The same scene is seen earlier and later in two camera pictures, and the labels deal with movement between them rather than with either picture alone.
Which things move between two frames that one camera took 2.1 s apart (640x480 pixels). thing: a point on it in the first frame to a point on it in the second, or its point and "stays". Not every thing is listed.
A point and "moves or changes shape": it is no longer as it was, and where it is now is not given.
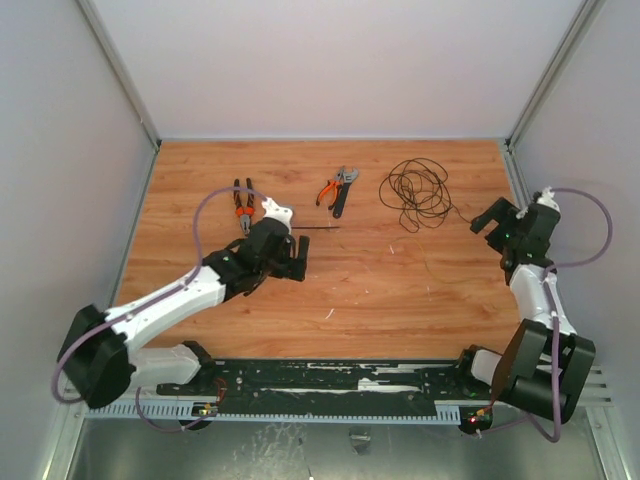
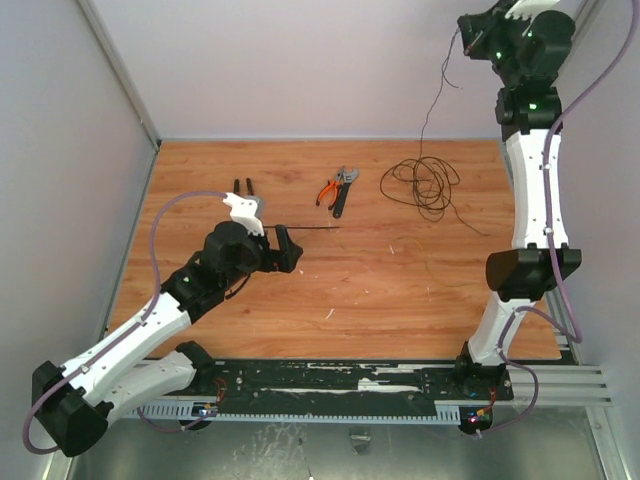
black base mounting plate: (400, 380) stays
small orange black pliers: (333, 182) stays
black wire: (417, 186) moves or changes shape
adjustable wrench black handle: (347, 179) stays
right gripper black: (503, 228) to (473, 32)
